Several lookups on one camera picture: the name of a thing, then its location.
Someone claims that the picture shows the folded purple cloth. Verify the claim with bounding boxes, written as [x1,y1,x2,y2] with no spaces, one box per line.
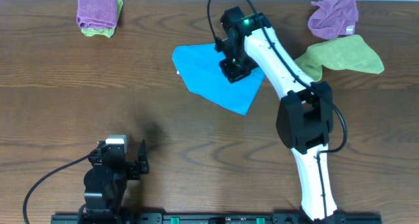
[76,0,118,29]

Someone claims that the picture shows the crumpled green cloth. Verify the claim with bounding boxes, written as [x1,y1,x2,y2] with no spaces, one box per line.
[295,35,384,82]

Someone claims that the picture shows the crumpled purple cloth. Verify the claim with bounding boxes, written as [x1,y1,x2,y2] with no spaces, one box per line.
[308,0,359,40]

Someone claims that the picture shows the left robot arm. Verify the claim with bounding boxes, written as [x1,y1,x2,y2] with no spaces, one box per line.
[77,135,149,224]

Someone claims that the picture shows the folded green cloth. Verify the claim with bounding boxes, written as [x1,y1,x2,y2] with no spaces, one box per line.
[81,0,124,38]

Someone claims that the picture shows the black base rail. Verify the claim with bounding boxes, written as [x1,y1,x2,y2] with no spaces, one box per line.
[50,212,383,224]

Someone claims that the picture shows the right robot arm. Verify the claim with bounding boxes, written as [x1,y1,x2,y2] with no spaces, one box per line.
[215,7,337,223]

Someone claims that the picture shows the blue microfibre cloth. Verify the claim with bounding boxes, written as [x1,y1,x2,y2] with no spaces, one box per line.
[172,43,265,115]

